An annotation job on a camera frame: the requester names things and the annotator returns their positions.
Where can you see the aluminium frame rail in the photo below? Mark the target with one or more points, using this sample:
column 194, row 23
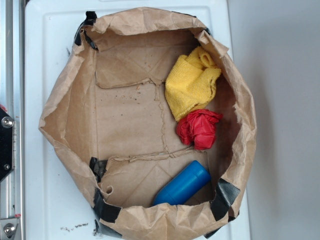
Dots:
column 12, row 194

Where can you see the white plastic board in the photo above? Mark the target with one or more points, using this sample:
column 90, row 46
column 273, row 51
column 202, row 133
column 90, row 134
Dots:
column 55, row 209

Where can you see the blue plastic bottle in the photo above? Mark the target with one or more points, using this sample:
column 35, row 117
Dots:
column 184, row 185

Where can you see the brown paper bag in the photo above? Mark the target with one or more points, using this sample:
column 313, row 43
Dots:
column 109, row 122

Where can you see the crumpled red paper ball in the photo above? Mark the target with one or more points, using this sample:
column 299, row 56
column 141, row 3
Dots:
column 199, row 127

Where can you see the black metal bracket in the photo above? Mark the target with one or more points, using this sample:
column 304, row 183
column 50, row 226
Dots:
column 6, row 144

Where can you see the yellow cloth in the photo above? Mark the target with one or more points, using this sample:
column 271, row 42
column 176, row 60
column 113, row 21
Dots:
column 191, row 83

